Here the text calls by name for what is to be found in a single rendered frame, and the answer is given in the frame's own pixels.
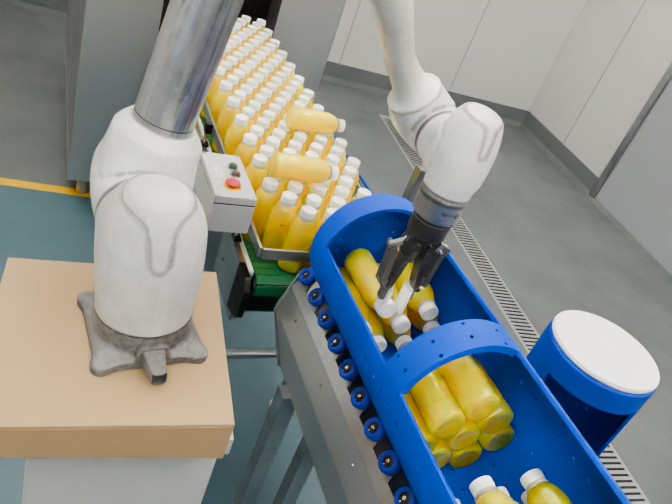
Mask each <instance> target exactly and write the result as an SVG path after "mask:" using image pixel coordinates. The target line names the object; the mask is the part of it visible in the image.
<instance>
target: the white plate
mask: <svg viewBox="0 0 672 504"><path fill-rule="evenodd" d="M552 330H553V334H554V337H555V339H556V341H557V343H558V345H559V346H560V348H561V349H562V351H563V352H564V353H565V354H566V356H567V357H568V358H569V359H570V360H571V361H572V362H573V363H574V364H575V365H576V366H578V367H579V368H580V369H581V370H583V371H584V372H585V373H587V374H588V375H589V376H591V377H592V378H594V379H596V380H597V381H599V382H601V383H603V384H605V385H607V386H609V387H611V388H614V389H616V390H619V391H622V392H626V393H632V394H646V393H650V392H652V391H653V390H654V389H655V388H656V387H657V386H658V384H659V381H660V376H659V371H658V368H657V365H656V364H655V362H654V360H653V358H652V357H651V355H650V354H649V353H648V352H647V350H646V349H645V348H644V347H643V346H642V345H641V344H640V343H639V342H638V341H637V340H636V339H635V338H633V337H632V336H631V335H630V334H629V333H627V332H626V331H624V330H623V329H622V328H620V327H618V326H617V325H615V324H614V323H612V322H610V321H608V320H606V319H604V318H602V317H599V316H597V315H594V314H591V313H588V312H584V311H577V310H569V311H563V312H561V313H559V314H558V315H557V316H556V317H555V318H554V320H553V323H552Z"/></svg>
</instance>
